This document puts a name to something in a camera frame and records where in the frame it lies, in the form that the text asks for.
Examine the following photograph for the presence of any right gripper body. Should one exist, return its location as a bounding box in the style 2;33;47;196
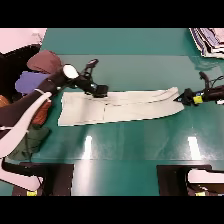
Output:
181;87;205;107

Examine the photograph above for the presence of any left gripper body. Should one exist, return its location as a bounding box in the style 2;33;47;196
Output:
83;80;110;99

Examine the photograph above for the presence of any white garment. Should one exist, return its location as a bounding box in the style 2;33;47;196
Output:
57;86;186;127

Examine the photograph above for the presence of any maroon garment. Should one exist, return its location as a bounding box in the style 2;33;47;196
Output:
26;49;65;75

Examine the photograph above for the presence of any purple garment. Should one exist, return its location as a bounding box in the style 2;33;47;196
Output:
14;70;52;96

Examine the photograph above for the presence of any dark green garment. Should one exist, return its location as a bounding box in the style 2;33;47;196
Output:
7;124;51;162

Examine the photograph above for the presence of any black garment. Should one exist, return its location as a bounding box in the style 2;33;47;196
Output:
0;44;42;103

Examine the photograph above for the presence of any pale pink garment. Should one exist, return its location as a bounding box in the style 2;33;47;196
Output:
0;28;48;55

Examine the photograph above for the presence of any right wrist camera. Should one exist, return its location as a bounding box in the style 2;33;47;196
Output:
198;71;212;92

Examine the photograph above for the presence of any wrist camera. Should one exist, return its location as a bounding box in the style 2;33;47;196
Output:
84;58;100;77
198;71;212;92

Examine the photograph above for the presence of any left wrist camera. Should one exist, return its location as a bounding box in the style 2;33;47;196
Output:
84;58;100;77

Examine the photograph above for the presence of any black cable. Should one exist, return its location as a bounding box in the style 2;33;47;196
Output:
209;75;224;88

